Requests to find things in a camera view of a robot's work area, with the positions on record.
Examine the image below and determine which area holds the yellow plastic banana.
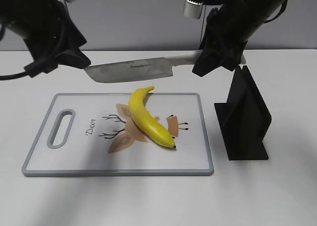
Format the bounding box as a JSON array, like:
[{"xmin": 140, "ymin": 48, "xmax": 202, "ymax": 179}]
[{"xmin": 128, "ymin": 86, "xmax": 176, "ymax": 149}]

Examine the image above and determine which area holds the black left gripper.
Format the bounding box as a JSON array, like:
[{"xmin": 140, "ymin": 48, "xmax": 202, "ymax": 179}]
[{"xmin": 24, "ymin": 0, "xmax": 91, "ymax": 77}]

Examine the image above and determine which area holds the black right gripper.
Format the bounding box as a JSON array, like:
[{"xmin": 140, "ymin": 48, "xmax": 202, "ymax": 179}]
[{"xmin": 192, "ymin": 3, "xmax": 248, "ymax": 77}]

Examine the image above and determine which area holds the white-handled kitchen knife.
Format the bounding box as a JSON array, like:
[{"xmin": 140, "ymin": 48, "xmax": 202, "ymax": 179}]
[{"xmin": 83, "ymin": 50, "xmax": 247, "ymax": 84}]

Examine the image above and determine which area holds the white grey-rimmed cutting board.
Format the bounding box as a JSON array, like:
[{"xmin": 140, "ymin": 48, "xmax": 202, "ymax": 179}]
[{"xmin": 22, "ymin": 93, "xmax": 214, "ymax": 176}]

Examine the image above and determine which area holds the black knife stand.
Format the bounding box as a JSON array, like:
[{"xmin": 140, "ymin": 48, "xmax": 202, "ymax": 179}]
[{"xmin": 214, "ymin": 65, "xmax": 272, "ymax": 161}]

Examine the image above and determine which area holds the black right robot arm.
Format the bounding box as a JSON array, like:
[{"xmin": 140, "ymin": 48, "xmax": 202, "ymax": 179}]
[{"xmin": 190, "ymin": 0, "xmax": 288, "ymax": 77}]

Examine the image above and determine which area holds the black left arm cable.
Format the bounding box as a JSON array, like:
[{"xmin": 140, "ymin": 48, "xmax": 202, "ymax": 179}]
[{"xmin": 0, "ymin": 1, "xmax": 71, "ymax": 81}]

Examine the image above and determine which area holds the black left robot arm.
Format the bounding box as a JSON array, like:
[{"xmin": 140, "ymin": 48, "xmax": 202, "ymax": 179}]
[{"xmin": 0, "ymin": 0, "xmax": 91, "ymax": 81}]

